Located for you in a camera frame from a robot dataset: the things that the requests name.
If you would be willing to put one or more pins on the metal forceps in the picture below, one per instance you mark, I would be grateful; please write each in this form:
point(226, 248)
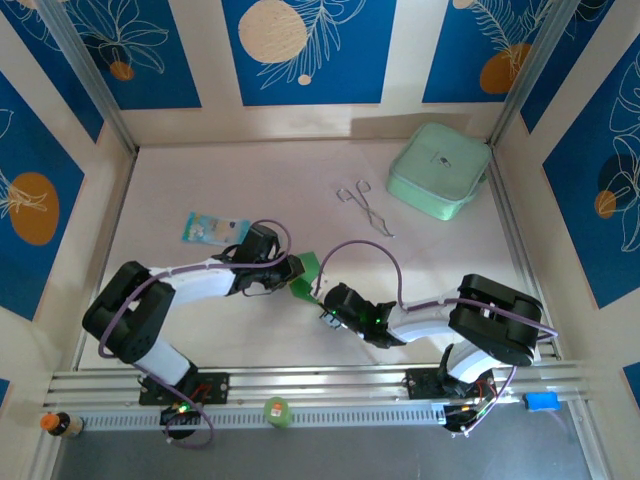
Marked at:
point(370, 214)

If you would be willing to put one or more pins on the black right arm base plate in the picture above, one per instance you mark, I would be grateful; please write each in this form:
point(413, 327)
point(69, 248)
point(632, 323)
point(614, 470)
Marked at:
point(422, 384)

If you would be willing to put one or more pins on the aluminium side rail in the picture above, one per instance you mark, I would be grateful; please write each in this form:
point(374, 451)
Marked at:
point(506, 200)
point(118, 215)

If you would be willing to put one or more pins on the blue box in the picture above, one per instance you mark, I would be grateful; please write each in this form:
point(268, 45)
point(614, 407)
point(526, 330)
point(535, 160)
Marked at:
point(540, 401)

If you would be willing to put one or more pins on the aluminium frame post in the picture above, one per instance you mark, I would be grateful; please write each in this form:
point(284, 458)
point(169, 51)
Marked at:
point(525, 75)
point(85, 70)

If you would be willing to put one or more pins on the blue wet wipes packet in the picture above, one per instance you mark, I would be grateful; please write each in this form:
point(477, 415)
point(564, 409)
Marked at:
point(210, 230)

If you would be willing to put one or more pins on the aluminium rail frame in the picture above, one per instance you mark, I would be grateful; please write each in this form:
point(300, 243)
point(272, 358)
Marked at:
point(310, 382)

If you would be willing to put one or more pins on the black electronics board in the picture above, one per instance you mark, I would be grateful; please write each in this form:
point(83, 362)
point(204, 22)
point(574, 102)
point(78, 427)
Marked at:
point(180, 415)
point(462, 417)

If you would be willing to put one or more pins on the mint green zip pouch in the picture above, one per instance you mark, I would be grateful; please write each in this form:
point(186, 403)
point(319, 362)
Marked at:
point(435, 170)

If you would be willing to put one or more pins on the green can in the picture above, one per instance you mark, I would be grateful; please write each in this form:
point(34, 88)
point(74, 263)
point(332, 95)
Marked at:
point(276, 412)

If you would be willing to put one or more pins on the bottle with orange cap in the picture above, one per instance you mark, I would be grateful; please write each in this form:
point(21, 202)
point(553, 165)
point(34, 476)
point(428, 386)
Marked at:
point(60, 424)

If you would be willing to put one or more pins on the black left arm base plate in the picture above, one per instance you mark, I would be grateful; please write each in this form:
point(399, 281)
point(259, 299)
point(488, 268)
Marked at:
point(217, 387)

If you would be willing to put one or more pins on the green cloth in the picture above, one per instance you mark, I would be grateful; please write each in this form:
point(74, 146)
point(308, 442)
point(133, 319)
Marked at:
point(310, 265)

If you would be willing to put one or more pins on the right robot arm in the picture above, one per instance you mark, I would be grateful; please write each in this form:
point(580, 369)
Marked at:
point(425, 327)

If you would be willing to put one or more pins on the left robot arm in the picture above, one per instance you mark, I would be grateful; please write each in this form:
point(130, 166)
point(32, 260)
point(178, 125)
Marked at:
point(200, 287)

